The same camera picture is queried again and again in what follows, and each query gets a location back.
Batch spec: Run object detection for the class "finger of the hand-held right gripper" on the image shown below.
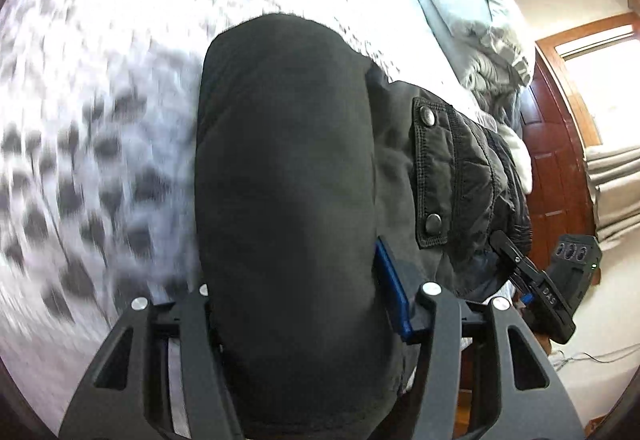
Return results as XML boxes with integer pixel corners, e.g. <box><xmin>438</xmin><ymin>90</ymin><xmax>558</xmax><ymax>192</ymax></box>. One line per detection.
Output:
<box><xmin>490</xmin><ymin>229</ymin><xmax>545</xmax><ymax>292</ymax></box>

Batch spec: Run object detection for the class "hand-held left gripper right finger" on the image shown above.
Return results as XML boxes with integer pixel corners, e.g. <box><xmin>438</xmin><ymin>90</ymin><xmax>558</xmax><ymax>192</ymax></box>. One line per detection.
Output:
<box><xmin>375</xmin><ymin>236</ymin><xmax>586</xmax><ymax>440</ymax></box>

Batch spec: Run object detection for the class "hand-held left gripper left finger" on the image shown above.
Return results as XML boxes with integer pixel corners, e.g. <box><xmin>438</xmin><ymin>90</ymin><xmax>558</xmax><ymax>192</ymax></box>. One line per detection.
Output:
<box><xmin>59</xmin><ymin>283</ymin><xmax>246</xmax><ymax>440</ymax></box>

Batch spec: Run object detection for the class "black padded jacket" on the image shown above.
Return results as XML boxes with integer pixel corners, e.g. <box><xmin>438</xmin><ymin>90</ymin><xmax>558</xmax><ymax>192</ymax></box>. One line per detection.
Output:
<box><xmin>194</xmin><ymin>13</ymin><xmax>532</xmax><ymax>440</ymax></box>

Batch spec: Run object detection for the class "red-brown wooden door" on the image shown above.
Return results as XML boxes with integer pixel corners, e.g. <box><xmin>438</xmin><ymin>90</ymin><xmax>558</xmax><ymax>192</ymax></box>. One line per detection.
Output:
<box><xmin>520</xmin><ymin>45</ymin><xmax>598</xmax><ymax>261</ymax></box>

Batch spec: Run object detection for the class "white cloth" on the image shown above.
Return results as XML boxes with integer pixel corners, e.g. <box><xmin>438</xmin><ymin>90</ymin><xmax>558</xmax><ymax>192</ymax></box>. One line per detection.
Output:
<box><xmin>499</xmin><ymin>124</ymin><xmax>534</xmax><ymax>195</ymax></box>

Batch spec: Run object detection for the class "white folded curtain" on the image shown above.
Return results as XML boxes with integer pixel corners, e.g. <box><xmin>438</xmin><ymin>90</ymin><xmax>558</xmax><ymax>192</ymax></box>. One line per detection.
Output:
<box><xmin>584</xmin><ymin>143</ymin><xmax>640</xmax><ymax>246</ymax></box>

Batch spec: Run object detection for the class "wooden framed window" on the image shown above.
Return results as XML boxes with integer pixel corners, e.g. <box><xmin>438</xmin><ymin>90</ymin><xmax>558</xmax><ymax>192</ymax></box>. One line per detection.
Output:
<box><xmin>535</xmin><ymin>10</ymin><xmax>640</xmax><ymax>151</ymax></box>

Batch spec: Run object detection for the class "grey quilted bedspread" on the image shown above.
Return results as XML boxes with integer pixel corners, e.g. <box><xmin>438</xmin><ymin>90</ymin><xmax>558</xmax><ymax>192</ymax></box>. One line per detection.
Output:
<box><xmin>0</xmin><ymin>0</ymin><xmax>501</xmax><ymax>426</ymax></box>

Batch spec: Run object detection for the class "black floor cable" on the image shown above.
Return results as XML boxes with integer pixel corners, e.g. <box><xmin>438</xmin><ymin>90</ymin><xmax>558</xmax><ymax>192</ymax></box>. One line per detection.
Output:
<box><xmin>550</xmin><ymin>349</ymin><xmax>633</xmax><ymax>367</ymax></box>

